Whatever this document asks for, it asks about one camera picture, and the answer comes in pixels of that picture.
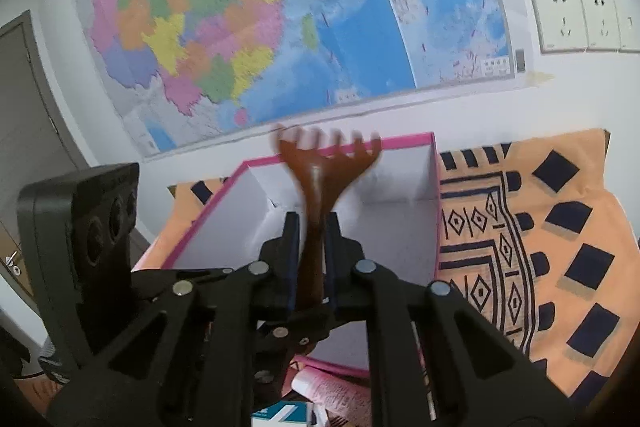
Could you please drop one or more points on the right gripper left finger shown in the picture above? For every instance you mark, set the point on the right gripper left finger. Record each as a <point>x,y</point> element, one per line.
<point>281,254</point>

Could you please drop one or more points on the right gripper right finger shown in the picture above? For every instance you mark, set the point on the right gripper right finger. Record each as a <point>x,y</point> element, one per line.
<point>341,254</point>

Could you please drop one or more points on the brown wooden back scratcher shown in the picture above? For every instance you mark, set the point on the brown wooden back scratcher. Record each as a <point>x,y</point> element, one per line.
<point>322,180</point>

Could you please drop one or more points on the pink white open box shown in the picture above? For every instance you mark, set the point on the pink white open box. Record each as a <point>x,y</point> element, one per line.
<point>391,210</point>

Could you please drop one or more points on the pink white cream tube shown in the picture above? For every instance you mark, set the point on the pink white cream tube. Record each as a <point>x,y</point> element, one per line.
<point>340,397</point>

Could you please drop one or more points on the blue white medicine box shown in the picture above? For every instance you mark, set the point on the blue white medicine box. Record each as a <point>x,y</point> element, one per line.
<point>284,414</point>

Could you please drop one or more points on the orange patterned tablecloth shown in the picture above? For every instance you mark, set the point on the orange patterned tablecloth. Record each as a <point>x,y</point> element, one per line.
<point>526,231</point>

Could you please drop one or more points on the grey door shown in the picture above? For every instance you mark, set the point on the grey door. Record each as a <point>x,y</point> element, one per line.
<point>35,142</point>

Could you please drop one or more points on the black tracking camera box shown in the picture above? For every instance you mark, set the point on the black tracking camera box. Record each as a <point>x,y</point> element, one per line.
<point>75,233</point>

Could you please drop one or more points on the colourful wall map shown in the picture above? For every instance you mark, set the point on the colourful wall map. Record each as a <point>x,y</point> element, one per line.
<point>180,72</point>

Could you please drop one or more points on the white wall socket panel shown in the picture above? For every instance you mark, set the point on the white wall socket panel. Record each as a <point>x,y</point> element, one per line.
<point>587,25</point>

